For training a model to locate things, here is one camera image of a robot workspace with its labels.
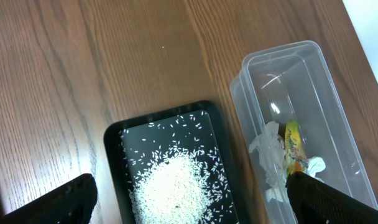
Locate pile of white rice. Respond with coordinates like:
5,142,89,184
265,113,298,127
119,110,239,223

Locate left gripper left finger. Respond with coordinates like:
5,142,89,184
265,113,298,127
0,174,98,224

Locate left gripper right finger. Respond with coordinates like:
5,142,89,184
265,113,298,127
286,172,378,224

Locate clear plastic bin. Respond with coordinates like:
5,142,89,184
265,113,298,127
230,40,378,223

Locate white tissue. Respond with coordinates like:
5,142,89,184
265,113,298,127
249,121,326,202

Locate yellow green snack wrapper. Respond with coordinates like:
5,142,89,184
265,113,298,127
284,119,308,175

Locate black plastic tray bin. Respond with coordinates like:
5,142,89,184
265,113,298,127
104,100,250,223

